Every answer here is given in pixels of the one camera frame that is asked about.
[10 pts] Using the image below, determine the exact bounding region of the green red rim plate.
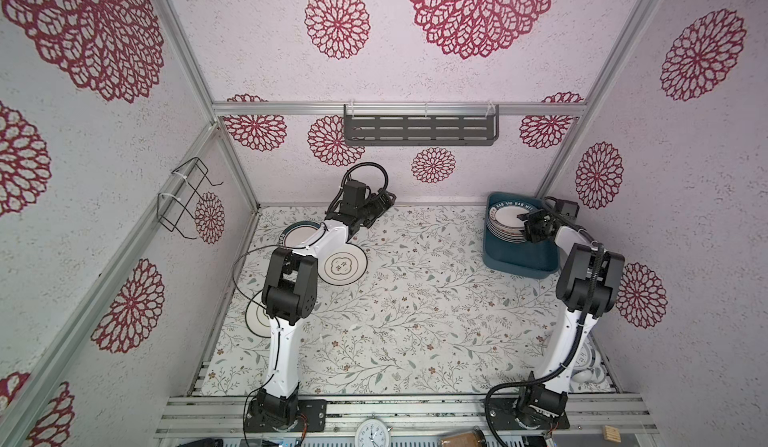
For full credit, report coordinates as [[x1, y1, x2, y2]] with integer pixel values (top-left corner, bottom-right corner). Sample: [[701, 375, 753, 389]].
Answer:
[[278, 221, 321, 248]]

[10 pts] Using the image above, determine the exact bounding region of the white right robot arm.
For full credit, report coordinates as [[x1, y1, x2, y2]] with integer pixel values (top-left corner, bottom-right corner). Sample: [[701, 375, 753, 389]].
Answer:
[[520, 196, 625, 394]]

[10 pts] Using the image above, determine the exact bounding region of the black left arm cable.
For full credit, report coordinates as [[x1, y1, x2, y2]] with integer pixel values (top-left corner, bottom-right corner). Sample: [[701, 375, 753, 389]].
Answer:
[[230, 242, 283, 316]]

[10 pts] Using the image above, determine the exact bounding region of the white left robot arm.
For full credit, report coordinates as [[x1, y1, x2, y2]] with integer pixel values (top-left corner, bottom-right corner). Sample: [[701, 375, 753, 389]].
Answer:
[[259, 180, 396, 400]]

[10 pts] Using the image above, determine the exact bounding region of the black wire wall rack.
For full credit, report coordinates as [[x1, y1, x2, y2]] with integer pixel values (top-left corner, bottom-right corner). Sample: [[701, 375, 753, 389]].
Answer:
[[155, 157, 226, 245]]

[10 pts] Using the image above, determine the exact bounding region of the grey wall shelf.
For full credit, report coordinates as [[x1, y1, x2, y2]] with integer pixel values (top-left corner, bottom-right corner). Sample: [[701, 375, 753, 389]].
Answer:
[[342, 105, 500, 147]]

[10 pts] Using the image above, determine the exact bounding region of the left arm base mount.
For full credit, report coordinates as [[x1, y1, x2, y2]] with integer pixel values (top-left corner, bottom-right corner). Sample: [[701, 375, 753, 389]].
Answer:
[[243, 389, 328, 433]]

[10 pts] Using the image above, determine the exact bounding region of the white plate clover motif back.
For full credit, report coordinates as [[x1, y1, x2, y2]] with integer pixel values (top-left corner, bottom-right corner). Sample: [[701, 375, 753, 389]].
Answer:
[[318, 244, 368, 286]]

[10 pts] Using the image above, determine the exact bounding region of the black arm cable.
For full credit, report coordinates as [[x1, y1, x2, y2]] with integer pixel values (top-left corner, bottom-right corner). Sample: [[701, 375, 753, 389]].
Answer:
[[230, 242, 283, 316], [482, 197, 607, 447]]

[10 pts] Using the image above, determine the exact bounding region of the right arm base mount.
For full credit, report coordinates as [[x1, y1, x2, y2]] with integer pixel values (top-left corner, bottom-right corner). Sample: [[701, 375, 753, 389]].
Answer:
[[484, 386, 570, 431]]

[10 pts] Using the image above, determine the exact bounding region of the white plate clover motif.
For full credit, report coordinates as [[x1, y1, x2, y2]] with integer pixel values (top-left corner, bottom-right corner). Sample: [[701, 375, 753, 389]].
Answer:
[[244, 291, 271, 339], [318, 244, 368, 286]]

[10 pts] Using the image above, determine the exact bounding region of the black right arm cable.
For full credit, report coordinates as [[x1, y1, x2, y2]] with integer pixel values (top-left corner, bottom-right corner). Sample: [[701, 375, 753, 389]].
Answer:
[[482, 197, 607, 447]]

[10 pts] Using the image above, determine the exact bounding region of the teal plastic bin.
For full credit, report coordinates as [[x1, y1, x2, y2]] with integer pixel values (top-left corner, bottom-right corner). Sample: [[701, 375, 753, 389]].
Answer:
[[482, 191, 560, 280]]

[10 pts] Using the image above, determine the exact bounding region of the white plate clover motif front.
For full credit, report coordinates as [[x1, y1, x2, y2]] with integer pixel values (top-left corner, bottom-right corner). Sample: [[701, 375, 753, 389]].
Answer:
[[244, 291, 271, 339]]

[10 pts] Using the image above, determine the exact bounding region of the brown box front edge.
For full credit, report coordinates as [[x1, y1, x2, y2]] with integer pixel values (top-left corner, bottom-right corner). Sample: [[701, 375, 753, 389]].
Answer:
[[438, 428, 487, 447]]

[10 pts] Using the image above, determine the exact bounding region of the white round clock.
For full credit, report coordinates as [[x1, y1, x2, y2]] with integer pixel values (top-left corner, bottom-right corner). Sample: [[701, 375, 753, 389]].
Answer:
[[354, 418, 391, 447]]

